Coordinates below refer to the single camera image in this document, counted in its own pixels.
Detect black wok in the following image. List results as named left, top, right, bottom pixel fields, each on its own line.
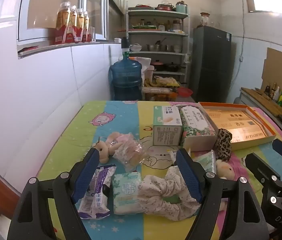
left=165, top=62, right=185, bottom=72

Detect pink plastic bag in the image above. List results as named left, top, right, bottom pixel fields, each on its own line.
left=143, top=66, right=155, bottom=85

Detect oil bottle red label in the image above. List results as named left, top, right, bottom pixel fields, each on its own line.
left=76, top=8, right=85, bottom=42
left=55, top=2, right=72, bottom=45
left=83, top=11, right=91, bottom=42
left=70, top=5, right=79, bottom=43

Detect white plastic bottle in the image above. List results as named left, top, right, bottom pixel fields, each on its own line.
left=273, top=86, right=281, bottom=103

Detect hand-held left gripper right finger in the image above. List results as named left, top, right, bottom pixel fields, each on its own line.
left=175, top=148, right=269, bottom=240

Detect cardboard sheets on wall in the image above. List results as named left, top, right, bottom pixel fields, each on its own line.
left=261, top=47, right=282, bottom=90

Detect aluminium window frame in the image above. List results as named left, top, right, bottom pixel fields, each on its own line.
left=17, top=0, right=109, bottom=46

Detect green white pad pack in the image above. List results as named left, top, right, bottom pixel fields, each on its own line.
left=111, top=171, right=144, bottom=215

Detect green fluffy puff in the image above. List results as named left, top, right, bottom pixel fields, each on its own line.
left=162, top=194, right=181, bottom=204

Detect black pot red lid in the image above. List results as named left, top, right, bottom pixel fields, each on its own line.
left=151, top=60, right=165, bottom=71

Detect leopard print plush toy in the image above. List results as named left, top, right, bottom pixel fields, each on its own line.
left=215, top=128, right=233, bottom=162

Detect blue water jug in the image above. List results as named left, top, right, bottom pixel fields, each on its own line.
left=109, top=57, right=143, bottom=102

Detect wooden cutting board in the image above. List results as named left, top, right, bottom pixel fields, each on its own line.
left=241, top=87, right=282, bottom=117

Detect white green carton box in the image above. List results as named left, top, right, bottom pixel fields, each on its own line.
left=152, top=105, right=183, bottom=146

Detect grey kitchen counter cabinet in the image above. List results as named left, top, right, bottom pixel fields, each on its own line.
left=238, top=90, right=282, bottom=140

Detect white green flour bag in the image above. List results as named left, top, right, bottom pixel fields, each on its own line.
left=133, top=57, right=151, bottom=80

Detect flat red packet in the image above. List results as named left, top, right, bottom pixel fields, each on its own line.
left=18, top=46, right=39, bottom=55

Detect glass jar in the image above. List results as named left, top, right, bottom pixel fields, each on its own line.
left=197, top=12, right=213, bottom=28

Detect red pot with lid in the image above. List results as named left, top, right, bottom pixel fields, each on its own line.
left=156, top=3, right=175, bottom=11

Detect dark grey refrigerator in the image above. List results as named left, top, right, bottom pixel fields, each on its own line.
left=190, top=26, right=232, bottom=103

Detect bundle of chopsticks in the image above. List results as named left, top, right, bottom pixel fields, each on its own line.
left=142, top=87, right=176, bottom=94

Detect beige plush rabbit pink dress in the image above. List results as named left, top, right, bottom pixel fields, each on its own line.
left=95, top=131, right=134, bottom=164

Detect black white water pump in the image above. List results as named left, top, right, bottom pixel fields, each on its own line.
left=120, top=37, right=131, bottom=58

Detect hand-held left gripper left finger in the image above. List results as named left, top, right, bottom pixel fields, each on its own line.
left=7, top=148, right=100, bottom=240

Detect clear plastic bag beige contents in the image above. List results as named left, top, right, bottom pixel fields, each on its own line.
left=111, top=134, right=148, bottom=167

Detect egg tray in bag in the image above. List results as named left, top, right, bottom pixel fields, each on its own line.
left=153, top=76, right=179, bottom=88

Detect teal canister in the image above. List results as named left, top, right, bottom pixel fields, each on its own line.
left=175, top=1, right=188, bottom=14

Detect white metal shelf rack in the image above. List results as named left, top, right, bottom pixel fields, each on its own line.
left=126, top=9, right=190, bottom=85

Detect orange cardboard box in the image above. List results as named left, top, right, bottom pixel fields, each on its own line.
left=198, top=102, right=277, bottom=151

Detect red plastic basket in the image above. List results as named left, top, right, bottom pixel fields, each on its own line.
left=176, top=87, right=193, bottom=97

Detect beige plush bear purple dress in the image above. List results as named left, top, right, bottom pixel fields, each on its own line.
left=215, top=159, right=234, bottom=180

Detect large floral fabric scrunchie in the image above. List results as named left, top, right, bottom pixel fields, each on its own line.
left=137, top=166, right=203, bottom=222

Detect green mini tissue bundle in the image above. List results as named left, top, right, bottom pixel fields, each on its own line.
left=193, top=150, right=217, bottom=178

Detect floral tissue pack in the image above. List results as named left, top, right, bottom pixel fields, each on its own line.
left=176, top=104, right=218, bottom=152

